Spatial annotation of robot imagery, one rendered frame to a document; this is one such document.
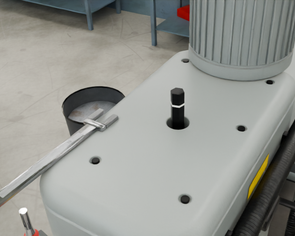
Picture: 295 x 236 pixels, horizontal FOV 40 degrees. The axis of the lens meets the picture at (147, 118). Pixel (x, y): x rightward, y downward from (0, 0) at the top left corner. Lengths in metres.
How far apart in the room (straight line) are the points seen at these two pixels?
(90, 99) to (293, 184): 2.31
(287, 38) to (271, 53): 0.04
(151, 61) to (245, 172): 4.21
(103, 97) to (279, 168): 2.58
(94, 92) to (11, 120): 1.18
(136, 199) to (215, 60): 0.33
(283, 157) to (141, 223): 0.32
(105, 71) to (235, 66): 3.94
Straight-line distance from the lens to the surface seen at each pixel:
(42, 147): 3.67
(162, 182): 0.54
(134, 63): 4.73
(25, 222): 1.32
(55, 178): 0.57
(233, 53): 0.72
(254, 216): 0.62
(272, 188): 0.67
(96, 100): 3.22
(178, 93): 0.60
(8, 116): 4.18
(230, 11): 0.70
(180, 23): 5.13
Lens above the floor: 2.28
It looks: 37 degrees down
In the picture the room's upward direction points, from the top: 3 degrees counter-clockwise
